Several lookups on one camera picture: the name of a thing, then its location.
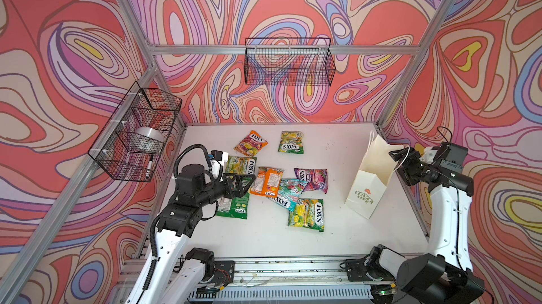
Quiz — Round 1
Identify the black wire basket back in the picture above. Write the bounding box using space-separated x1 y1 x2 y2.
244 36 336 87

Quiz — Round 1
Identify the marker pen in basket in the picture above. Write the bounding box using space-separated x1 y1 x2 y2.
145 154 154 179

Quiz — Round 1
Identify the yellow green Fox's bag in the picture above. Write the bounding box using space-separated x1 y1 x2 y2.
224 156 257 175

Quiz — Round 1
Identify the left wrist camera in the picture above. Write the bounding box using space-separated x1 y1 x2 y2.
210 150 229 176

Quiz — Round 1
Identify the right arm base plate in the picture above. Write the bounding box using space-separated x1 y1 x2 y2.
339 257 395 282

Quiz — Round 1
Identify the black wire basket left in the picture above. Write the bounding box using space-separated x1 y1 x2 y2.
88 82 182 182

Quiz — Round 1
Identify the green Fox's bag far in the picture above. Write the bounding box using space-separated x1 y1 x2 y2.
278 131 304 154

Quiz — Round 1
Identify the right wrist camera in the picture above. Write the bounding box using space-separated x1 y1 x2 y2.
420 147 438 164

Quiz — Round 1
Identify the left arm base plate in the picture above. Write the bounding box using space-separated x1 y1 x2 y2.
177 259 236 292

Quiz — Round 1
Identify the green Fox's spring tea bag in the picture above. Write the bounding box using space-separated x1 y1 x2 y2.
287 199 325 232

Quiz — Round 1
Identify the dark green Fox's bag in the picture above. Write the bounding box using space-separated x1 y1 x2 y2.
217 193 250 219

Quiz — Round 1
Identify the illustrated paper gift bag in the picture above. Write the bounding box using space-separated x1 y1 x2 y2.
345 131 406 219

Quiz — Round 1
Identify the black wire basket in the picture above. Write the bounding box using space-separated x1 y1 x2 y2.
88 82 182 182
244 36 336 87

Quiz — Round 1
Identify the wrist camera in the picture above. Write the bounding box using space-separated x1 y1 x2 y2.
420 147 438 164
210 150 229 176

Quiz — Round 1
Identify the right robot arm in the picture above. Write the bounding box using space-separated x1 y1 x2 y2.
364 136 485 303

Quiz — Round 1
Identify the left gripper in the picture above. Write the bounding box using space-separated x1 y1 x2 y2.
193 172 254 209

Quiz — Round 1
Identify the teal Fox's mint blossom bag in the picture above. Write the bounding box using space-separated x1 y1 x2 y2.
268 178 308 212

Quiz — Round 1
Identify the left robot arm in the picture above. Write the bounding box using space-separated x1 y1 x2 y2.
126 144 256 303

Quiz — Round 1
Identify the purple Fox's berries bag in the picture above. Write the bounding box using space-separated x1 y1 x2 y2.
294 168 329 194

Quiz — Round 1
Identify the white tape roll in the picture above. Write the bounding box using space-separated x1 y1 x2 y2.
131 126 166 154

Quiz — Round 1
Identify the red orange Fox's fruits bag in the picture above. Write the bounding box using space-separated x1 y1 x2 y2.
234 130 268 157

